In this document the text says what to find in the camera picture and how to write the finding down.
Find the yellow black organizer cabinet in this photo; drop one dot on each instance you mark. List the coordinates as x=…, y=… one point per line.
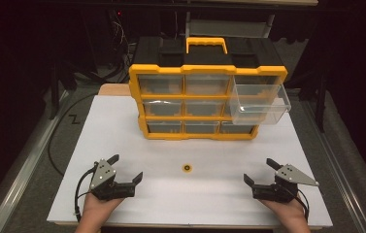
x=203, y=55

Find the clear plastic drawer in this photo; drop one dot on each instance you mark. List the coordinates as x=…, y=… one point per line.
x=261, y=106

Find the person's left hand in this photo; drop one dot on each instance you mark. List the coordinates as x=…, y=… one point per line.
x=94, y=208

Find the wooden board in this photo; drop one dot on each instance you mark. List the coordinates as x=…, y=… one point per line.
x=114, y=90

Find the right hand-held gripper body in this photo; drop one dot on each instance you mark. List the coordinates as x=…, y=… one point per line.
x=277, y=191

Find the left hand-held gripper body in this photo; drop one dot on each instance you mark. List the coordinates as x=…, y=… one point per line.
x=103, y=174

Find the grid of clear drawers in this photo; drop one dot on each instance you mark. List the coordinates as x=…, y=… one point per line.
x=161, y=84

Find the person's right hand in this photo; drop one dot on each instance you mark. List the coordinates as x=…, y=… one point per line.
x=289, y=212

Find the metal floor rail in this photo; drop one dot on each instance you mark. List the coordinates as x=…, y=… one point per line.
x=339, y=168
x=25, y=168

